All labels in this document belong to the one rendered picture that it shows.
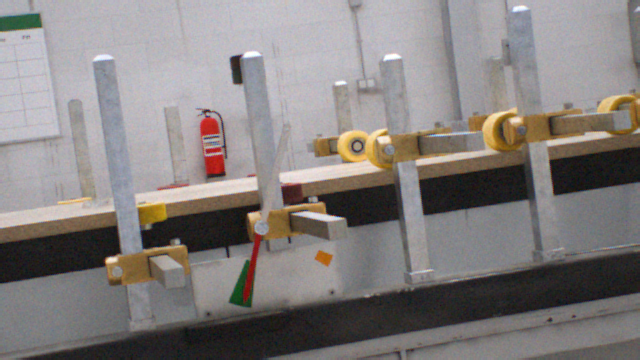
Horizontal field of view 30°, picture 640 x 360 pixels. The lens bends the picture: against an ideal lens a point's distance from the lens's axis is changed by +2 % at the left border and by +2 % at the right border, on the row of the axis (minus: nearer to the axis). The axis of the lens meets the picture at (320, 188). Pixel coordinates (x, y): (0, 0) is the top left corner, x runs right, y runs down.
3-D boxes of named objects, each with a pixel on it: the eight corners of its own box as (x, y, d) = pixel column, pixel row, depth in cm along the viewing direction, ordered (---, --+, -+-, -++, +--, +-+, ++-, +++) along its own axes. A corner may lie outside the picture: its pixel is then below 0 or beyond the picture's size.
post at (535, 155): (563, 267, 220) (530, 4, 217) (545, 269, 219) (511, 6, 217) (555, 265, 223) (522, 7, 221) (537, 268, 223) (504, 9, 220)
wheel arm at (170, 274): (188, 291, 179) (184, 263, 179) (165, 295, 179) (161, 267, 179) (160, 267, 222) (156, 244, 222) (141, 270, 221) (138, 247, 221)
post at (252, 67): (299, 323, 209) (261, 50, 207) (280, 327, 208) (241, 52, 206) (295, 321, 212) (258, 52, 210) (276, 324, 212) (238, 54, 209)
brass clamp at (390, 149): (456, 154, 214) (453, 126, 213) (384, 165, 211) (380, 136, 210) (445, 154, 220) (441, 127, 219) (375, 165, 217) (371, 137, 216)
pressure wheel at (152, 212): (181, 258, 221) (172, 197, 220) (155, 266, 214) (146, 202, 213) (146, 261, 225) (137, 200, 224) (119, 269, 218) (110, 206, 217)
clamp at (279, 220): (328, 230, 209) (325, 202, 209) (253, 242, 206) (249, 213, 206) (321, 229, 215) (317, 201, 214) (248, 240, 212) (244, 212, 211)
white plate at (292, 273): (344, 297, 210) (336, 241, 209) (197, 323, 204) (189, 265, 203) (343, 297, 210) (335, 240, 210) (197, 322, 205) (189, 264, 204)
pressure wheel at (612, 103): (629, 86, 246) (600, 111, 245) (652, 117, 247) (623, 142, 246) (615, 88, 252) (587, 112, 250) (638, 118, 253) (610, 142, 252)
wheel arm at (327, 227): (350, 243, 181) (347, 215, 181) (329, 246, 180) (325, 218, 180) (292, 228, 223) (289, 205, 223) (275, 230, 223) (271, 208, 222)
